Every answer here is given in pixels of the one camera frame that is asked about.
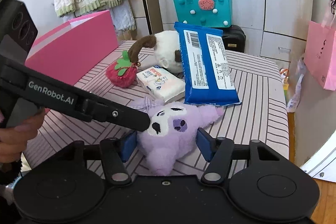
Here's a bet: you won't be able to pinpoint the striped tablecloth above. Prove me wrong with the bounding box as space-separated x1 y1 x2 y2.
24 40 290 180

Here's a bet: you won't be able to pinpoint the purple plush toy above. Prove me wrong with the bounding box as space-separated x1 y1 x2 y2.
130 98 225 176

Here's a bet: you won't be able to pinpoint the white fleece pants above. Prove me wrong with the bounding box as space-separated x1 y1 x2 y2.
109 0 137 33

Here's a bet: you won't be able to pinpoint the red strawberry plush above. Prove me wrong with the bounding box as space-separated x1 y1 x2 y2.
106 51 138 88

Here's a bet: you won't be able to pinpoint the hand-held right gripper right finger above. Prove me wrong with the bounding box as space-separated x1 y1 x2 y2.
197 128 288 185

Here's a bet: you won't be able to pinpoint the pink paper bag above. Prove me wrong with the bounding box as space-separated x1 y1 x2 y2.
304 6 336 90

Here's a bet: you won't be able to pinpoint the yellow drink bottle pack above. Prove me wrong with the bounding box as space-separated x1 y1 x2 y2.
280 68 290 90

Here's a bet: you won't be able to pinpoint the person's left hand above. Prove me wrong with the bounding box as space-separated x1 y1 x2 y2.
0 108 47 163

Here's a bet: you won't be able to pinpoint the white tissue pack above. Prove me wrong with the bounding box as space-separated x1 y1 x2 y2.
136 67 185 103

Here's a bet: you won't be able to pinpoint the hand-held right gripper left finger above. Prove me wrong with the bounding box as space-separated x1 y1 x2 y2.
56 132 137 185

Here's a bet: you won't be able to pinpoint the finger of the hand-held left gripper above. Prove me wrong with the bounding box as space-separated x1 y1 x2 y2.
83 93 152 132

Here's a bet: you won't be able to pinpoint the black suitcase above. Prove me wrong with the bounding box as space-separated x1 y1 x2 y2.
222 25 246 53

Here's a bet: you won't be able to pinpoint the clear plastic bag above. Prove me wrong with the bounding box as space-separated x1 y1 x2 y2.
287 55 307 113

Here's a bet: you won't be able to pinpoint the blue wet wipes pack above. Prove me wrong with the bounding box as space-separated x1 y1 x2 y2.
174 22 240 106

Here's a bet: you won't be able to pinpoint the white brown dog plush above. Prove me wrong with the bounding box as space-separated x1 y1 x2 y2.
127 30 184 75

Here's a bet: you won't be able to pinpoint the pink cardboard box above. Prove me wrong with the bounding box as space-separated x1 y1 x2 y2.
25 10 119 115

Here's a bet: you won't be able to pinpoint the white door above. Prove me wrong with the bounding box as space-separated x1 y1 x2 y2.
299 132 336 184

